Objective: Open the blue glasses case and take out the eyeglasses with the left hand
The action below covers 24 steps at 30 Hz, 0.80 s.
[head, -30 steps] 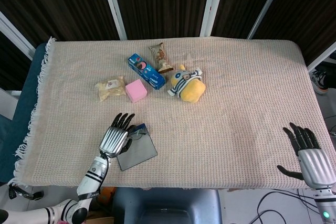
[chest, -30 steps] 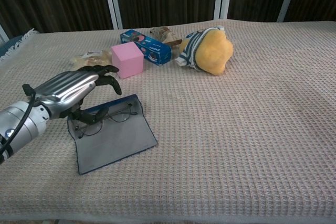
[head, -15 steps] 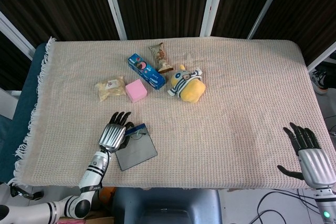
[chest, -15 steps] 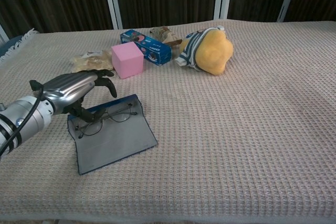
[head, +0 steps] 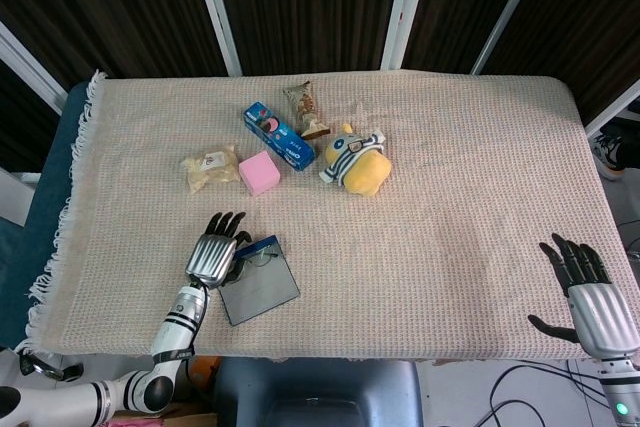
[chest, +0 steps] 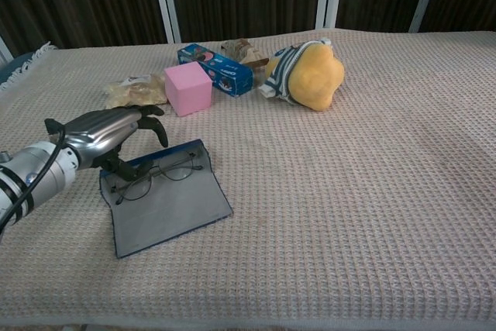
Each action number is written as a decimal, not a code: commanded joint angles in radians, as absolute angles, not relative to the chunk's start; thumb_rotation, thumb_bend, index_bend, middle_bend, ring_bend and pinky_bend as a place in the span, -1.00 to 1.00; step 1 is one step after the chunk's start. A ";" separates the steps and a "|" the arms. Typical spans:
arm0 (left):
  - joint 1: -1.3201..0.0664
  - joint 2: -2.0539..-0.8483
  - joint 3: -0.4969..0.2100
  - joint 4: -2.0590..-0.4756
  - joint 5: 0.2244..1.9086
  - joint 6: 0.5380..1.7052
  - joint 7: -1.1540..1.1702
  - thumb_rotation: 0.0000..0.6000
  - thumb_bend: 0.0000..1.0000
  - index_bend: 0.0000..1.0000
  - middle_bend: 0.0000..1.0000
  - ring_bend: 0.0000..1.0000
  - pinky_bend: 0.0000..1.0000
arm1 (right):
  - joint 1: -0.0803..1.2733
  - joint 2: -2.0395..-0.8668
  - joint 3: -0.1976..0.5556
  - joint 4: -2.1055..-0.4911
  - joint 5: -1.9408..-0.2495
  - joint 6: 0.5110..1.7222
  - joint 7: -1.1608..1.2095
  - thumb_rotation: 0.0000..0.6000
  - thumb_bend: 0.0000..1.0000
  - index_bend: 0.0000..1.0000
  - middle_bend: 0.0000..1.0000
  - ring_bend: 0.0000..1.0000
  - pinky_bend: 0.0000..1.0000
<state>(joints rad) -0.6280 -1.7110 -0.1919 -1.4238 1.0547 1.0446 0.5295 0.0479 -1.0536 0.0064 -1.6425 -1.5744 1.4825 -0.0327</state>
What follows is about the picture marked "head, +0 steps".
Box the brown snack bar wrapper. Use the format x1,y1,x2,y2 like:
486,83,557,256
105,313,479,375
282,82,332,141

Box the pink cube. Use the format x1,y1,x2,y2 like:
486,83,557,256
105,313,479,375
238,150,280,197

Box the orange object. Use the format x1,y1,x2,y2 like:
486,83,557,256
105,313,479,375
192,355,221,388

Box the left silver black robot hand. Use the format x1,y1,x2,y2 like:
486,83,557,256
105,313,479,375
184,210,254,291

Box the metal clamp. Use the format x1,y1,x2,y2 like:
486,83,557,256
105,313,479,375
14,344,84,382

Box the yellow plush toy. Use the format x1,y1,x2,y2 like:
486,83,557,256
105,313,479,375
318,121,392,197

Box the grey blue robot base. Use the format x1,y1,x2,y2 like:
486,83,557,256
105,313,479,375
212,356,424,427

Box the wire-frame eyeglasses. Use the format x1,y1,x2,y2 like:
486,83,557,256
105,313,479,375
234,242,281,268

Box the black white sneaker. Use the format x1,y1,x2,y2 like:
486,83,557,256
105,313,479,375
592,131,640,181

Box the white partition frame post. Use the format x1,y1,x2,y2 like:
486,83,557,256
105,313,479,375
188,0,244,77
469,0,551,76
379,0,434,72
0,21,69,108
584,91,640,139

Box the beige woven fringed tablecloth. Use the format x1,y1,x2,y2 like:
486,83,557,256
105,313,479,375
22,69,632,366

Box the cardboard box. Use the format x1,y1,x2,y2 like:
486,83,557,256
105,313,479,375
114,409,219,427

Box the blue glasses case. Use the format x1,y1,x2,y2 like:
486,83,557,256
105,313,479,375
218,235,302,327

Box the blue Oreo cookie box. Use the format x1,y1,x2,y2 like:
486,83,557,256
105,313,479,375
242,100,317,172

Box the pale yellow snack bag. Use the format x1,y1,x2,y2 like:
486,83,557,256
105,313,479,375
179,144,242,194

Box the black looped cable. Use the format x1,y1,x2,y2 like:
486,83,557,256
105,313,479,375
487,361,609,427

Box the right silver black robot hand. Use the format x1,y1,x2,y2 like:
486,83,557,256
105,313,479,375
527,232,640,361

